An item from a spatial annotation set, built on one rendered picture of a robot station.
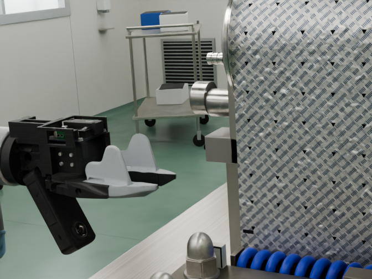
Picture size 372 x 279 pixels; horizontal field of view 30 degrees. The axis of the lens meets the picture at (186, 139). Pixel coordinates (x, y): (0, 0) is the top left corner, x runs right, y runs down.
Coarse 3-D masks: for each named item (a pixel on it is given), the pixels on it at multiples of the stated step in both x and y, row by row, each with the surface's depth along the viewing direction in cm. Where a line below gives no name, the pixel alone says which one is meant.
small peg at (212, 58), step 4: (208, 56) 76; (212, 56) 76; (216, 56) 75; (220, 56) 75; (208, 60) 76; (212, 60) 76; (216, 60) 75; (220, 60) 75; (212, 64) 76; (216, 64) 76; (220, 64) 76
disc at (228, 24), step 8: (232, 0) 69; (232, 8) 69; (232, 16) 69; (224, 24) 68; (232, 24) 69; (224, 32) 68; (224, 40) 68; (224, 48) 69; (224, 56) 69; (232, 64) 70; (232, 72) 70; (232, 80) 70; (232, 88) 71
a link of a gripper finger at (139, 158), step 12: (132, 144) 82; (144, 144) 82; (132, 156) 83; (144, 156) 82; (132, 168) 83; (144, 168) 82; (156, 168) 82; (132, 180) 82; (144, 180) 82; (156, 180) 81; (168, 180) 80
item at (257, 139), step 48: (240, 96) 70; (288, 96) 68; (336, 96) 66; (240, 144) 72; (288, 144) 69; (336, 144) 67; (240, 192) 73; (288, 192) 70; (336, 192) 68; (288, 240) 72; (336, 240) 69
